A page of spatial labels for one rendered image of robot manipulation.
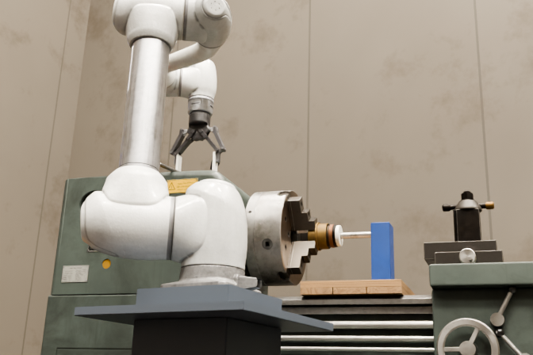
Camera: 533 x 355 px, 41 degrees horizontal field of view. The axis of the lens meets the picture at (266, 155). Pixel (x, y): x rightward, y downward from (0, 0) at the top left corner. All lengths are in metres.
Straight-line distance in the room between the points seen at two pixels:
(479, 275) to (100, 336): 1.14
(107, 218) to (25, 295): 4.21
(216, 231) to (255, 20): 4.08
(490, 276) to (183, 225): 0.81
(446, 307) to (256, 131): 3.43
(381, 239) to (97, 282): 0.91
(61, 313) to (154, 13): 1.01
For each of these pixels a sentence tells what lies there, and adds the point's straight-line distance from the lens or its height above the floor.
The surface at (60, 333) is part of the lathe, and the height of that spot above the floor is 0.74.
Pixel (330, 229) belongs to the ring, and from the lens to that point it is 2.33.
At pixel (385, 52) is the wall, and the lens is 5.03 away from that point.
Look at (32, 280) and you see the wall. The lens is 5.93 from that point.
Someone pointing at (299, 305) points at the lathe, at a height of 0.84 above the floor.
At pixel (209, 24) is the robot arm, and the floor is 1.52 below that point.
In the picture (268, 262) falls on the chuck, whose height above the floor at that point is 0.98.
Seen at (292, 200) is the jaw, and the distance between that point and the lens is 2.33.
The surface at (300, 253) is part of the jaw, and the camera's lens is 2.32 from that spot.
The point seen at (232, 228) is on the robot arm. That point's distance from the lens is 1.69.
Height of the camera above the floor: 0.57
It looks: 19 degrees up
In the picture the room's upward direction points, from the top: 2 degrees clockwise
